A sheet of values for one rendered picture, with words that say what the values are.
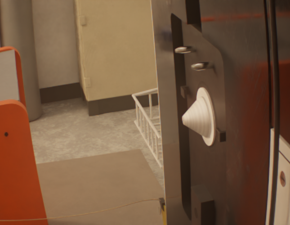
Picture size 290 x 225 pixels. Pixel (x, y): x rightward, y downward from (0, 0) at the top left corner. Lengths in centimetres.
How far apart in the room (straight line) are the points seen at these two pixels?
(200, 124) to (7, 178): 46
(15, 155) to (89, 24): 278
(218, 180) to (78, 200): 92
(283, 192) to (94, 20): 335
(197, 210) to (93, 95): 319
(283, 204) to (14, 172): 65
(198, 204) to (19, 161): 40
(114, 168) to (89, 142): 192
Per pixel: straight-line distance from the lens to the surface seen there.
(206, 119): 70
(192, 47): 72
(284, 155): 48
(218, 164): 70
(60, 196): 162
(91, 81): 390
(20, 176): 108
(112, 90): 394
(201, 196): 75
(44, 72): 424
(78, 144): 364
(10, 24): 384
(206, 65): 66
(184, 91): 76
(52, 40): 418
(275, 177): 48
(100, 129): 380
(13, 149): 105
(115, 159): 178
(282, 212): 50
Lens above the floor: 148
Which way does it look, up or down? 22 degrees down
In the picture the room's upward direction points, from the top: 5 degrees counter-clockwise
